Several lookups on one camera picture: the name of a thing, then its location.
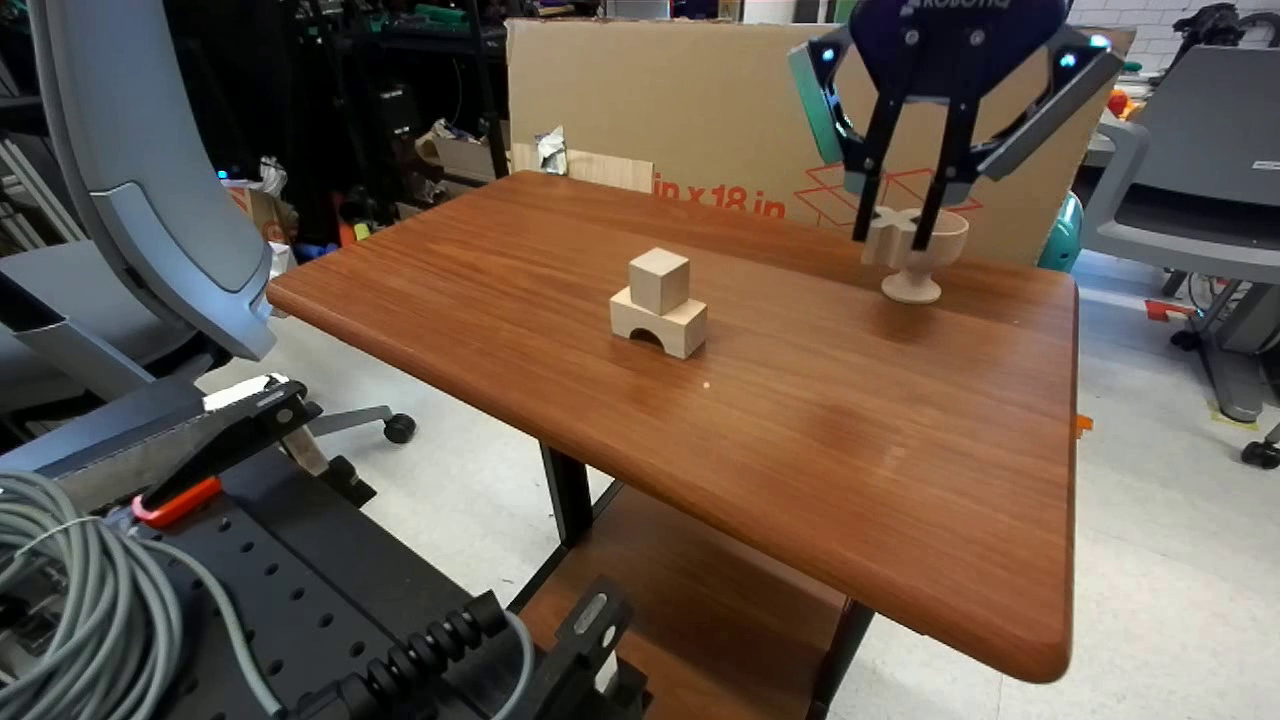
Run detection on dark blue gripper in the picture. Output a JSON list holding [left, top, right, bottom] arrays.
[[788, 0, 1120, 253]]

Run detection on wooden star block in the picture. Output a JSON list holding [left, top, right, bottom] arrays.
[[868, 206, 916, 267]]

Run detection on grey robot arm link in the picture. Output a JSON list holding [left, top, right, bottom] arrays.
[[28, 0, 272, 360]]

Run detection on wooden goblet-shaped block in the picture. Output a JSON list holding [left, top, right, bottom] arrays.
[[859, 212, 968, 305]]

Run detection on wooden square block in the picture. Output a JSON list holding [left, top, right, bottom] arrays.
[[630, 248, 690, 315]]

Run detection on wooden arch block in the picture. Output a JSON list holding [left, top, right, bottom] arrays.
[[609, 289, 710, 360]]

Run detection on brown cardboard box panel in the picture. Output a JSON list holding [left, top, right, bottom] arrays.
[[506, 21, 1113, 267]]

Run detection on wooden table with shelf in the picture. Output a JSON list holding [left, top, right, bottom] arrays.
[[272, 176, 1082, 720]]

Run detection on black perforated mounting board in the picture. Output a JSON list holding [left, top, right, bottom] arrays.
[[77, 444, 658, 720]]

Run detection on black orange clamp left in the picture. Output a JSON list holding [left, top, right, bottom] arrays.
[[130, 378, 322, 526]]

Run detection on coiled grey cable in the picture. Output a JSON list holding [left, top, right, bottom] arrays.
[[0, 468, 287, 720]]

